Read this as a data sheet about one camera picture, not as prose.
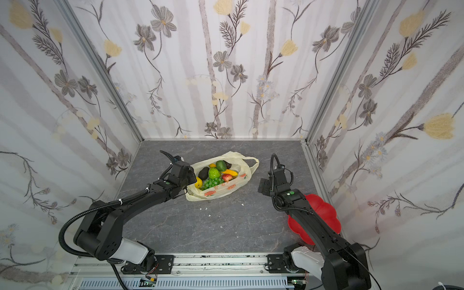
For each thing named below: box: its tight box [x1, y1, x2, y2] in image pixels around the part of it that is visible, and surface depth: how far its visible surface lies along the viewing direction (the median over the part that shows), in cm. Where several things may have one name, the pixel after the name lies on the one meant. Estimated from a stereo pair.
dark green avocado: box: [215, 160, 227, 172], surface depth 100 cm
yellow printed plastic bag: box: [184, 151, 260, 202], surface depth 92 cm
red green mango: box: [221, 173, 233, 183], surface depth 100 cm
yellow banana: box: [221, 169, 239, 177], surface depth 103 cm
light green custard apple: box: [208, 167, 221, 180], surface depth 100 cm
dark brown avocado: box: [198, 166, 210, 181], surface depth 101 cm
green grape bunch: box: [199, 177, 225, 191], surface depth 97 cm
